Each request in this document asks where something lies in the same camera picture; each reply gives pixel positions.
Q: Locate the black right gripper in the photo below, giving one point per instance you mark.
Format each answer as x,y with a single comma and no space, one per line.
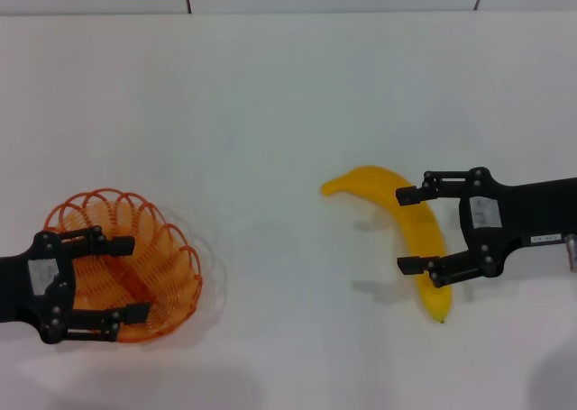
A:
527,212

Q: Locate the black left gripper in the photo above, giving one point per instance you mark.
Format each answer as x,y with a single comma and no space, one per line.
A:
27,288

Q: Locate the yellow banana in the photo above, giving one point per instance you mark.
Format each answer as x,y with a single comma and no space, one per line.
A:
369,180

